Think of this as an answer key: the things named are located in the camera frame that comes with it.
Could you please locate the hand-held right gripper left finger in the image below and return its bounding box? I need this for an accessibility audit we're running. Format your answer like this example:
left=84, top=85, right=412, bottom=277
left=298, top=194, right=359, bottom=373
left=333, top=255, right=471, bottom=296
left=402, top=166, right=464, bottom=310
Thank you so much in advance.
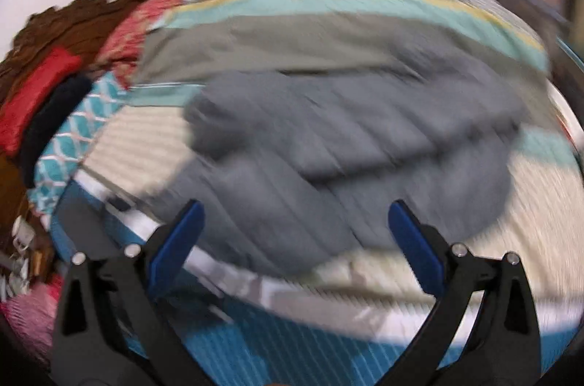
left=49, top=199, right=215, bottom=386

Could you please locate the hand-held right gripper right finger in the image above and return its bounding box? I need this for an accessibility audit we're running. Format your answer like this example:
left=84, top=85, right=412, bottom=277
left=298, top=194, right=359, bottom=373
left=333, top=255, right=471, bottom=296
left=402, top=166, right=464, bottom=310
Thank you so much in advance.
left=388, top=199, right=541, bottom=386

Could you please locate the grey puffer jacket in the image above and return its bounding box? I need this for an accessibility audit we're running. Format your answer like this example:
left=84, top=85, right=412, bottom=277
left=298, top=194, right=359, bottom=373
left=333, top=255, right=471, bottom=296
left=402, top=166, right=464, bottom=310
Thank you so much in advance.
left=146, top=69, right=530, bottom=277

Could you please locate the teal lattice pillow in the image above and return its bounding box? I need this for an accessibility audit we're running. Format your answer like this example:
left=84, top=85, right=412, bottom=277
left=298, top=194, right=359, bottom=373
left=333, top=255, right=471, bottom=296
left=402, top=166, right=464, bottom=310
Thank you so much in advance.
left=27, top=71, right=131, bottom=218

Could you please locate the pink patterned cloth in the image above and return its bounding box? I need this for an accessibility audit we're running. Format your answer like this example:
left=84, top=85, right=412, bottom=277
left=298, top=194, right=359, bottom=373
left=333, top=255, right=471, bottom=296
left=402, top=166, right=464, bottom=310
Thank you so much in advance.
left=0, top=277, right=65, bottom=364

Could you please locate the black pillow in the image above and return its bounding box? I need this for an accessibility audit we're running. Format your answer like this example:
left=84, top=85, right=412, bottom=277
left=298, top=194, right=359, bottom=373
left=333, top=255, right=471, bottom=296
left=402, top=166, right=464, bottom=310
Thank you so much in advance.
left=18, top=75, right=94, bottom=188

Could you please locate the red pillow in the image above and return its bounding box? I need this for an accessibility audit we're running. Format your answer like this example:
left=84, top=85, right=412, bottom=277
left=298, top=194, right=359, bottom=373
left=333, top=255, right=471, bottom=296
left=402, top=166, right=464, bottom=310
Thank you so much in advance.
left=0, top=47, right=83, bottom=156

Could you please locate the carved wooden headboard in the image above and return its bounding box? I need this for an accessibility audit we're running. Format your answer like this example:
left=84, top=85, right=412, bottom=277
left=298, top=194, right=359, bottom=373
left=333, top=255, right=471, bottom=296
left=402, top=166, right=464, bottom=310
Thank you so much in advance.
left=0, top=0, right=158, bottom=108

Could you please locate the patchwork bed quilt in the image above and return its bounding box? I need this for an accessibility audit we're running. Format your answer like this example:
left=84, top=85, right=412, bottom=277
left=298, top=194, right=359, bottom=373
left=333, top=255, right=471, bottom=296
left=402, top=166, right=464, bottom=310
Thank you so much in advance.
left=27, top=0, right=584, bottom=368

